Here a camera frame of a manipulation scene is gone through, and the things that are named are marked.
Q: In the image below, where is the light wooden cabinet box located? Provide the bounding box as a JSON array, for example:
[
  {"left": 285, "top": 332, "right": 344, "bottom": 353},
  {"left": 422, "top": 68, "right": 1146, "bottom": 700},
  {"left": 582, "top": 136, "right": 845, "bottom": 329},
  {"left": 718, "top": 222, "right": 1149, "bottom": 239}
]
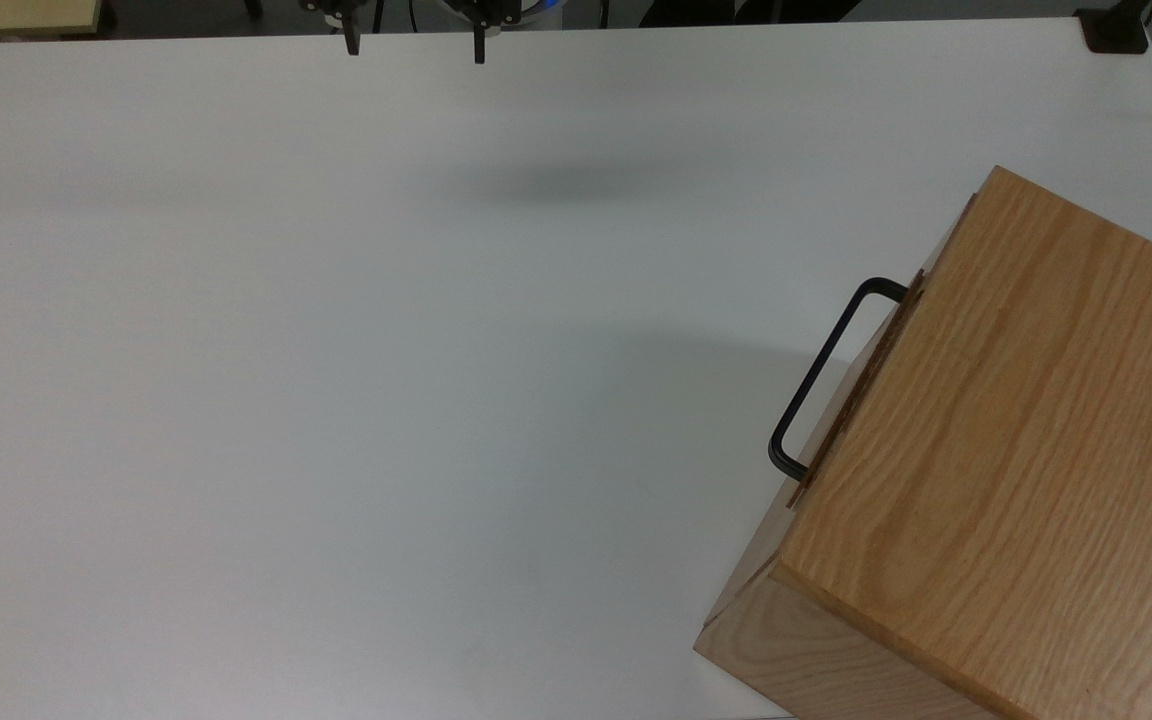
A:
[{"left": 693, "top": 165, "right": 1152, "bottom": 720}]

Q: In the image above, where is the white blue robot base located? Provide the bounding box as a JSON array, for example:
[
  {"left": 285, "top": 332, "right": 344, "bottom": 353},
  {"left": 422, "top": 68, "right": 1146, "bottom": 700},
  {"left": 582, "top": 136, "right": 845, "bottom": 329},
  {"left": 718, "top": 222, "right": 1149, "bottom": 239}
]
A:
[{"left": 436, "top": 0, "right": 565, "bottom": 21}]

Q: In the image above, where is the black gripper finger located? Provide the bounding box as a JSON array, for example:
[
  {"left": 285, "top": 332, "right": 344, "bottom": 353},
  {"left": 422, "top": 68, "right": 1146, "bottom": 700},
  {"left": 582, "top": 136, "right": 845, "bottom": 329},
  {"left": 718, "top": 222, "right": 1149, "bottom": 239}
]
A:
[
  {"left": 451, "top": 0, "right": 523, "bottom": 65},
  {"left": 300, "top": 0, "right": 367, "bottom": 57}
]

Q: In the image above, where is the black metal drawer handle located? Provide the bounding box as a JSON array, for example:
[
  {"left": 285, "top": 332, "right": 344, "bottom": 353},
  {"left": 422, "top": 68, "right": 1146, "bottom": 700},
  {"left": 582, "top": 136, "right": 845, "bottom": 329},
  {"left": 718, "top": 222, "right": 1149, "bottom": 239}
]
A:
[{"left": 768, "top": 277, "right": 910, "bottom": 481}]

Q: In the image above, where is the light wooden side table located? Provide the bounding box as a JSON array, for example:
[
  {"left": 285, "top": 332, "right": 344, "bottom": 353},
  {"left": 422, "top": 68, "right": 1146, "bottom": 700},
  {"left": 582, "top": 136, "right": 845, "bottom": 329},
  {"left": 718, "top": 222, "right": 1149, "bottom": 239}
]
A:
[{"left": 0, "top": 0, "right": 105, "bottom": 43}]

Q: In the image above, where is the black table clamp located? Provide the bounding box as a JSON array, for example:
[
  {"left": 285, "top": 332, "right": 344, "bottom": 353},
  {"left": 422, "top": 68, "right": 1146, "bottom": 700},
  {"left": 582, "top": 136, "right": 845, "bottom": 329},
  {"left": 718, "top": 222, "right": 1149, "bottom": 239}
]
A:
[{"left": 1074, "top": 0, "right": 1152, "bottom": 54}]

